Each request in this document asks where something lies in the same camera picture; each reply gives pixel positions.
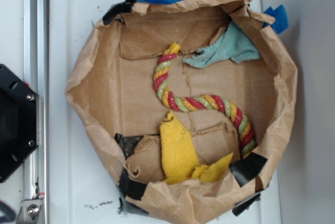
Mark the teal terry cloth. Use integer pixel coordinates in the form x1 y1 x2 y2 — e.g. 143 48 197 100
183 21 261 69

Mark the yellow terry cloth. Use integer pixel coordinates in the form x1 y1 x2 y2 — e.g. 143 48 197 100
159 111 233 185

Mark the black tape bottom left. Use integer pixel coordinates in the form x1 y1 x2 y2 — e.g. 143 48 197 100
118 169 148 200

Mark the black tape inner left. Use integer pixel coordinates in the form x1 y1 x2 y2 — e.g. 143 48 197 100
114 133 143 159

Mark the brown paper bag bin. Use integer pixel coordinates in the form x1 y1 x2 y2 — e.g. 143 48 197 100
66 0 298 223

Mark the aluminium extrusion rail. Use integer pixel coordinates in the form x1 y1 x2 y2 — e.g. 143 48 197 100
24 0 49 223

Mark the black tape top left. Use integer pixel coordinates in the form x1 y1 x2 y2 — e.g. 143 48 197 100
103 0 137 25

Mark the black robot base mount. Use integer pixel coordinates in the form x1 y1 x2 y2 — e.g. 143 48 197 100
0 64 38 183

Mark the blue tape piece right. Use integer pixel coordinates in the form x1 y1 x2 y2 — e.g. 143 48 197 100
264 5 289 35

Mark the black tape lower right edge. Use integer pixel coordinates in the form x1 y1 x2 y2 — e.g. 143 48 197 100
232 192 261 216

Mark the black tape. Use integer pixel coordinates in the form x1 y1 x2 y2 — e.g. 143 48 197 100
229 152 267 187
118 169 148 200
114 133 143 159
103 0 137 25

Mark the white plastic tray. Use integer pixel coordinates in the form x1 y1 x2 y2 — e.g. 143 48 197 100
48 0 282 224

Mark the black tape bottom right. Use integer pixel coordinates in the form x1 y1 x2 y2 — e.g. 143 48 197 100
229 152 267 187

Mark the metal corner bracket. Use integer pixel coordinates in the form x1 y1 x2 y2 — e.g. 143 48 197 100
16 199 43 224

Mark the red yellow green rope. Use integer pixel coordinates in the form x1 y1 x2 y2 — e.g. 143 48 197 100
153 42 256 160

